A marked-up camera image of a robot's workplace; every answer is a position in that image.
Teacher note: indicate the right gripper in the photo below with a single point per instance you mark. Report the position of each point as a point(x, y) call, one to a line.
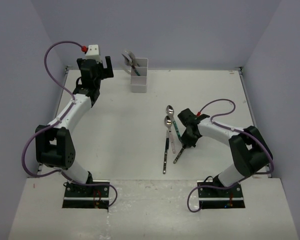
point(185, 141)

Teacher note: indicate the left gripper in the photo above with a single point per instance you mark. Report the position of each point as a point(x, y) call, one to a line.
point(106, 72)

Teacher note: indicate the dark dotted handled spoon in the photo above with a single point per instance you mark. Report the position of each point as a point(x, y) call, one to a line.
point(179, 155)

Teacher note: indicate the dark dotted handled knife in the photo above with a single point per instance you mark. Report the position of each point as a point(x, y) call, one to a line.
point(166, 155)

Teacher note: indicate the dark handled fork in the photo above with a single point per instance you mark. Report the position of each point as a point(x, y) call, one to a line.
point(127, 62)

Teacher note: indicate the teal handled knife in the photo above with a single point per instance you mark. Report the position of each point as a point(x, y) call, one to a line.
point(131, 61)

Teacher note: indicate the teal handled fork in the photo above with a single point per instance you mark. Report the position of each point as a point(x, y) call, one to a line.
point(133, 62)

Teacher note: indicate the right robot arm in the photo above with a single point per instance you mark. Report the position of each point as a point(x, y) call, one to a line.
point(177, 107)

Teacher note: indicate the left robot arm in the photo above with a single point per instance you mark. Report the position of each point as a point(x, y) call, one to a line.
point(53, 142)

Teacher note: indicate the white three-compartment utensil holder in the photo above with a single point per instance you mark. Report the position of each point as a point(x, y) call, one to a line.
point(138, 77)

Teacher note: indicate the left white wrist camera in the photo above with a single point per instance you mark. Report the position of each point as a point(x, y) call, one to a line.
point(92, 52)

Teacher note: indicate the pink handled spoon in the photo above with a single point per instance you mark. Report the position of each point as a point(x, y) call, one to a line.
point(168, 124)

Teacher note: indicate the teal handled spoon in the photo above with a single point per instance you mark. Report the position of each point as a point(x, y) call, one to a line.
point(170, 112)

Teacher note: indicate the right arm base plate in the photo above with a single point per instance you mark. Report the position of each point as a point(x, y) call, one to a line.
point(210, 198)

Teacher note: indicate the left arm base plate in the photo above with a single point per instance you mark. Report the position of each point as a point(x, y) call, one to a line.
point(84, 197)

